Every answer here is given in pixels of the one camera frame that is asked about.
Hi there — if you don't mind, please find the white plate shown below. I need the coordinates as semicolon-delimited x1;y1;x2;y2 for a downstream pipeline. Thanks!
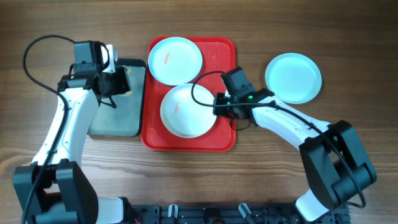
160;83;216;138

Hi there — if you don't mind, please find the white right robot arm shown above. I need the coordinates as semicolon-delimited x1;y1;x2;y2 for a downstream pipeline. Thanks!
213;89;377;222

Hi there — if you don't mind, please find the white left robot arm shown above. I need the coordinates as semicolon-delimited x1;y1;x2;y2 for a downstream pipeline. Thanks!
13;66;134;223

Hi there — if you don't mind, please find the black metal-lined tray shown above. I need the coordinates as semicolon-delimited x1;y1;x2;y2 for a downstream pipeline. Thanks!
88;58;146;137

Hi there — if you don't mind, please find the red plastic tray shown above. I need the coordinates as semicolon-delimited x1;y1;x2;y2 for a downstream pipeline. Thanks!
141;36;236;152

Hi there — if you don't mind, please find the light blue plate with stain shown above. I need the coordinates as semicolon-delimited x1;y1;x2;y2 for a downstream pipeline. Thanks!
148;37;203;86

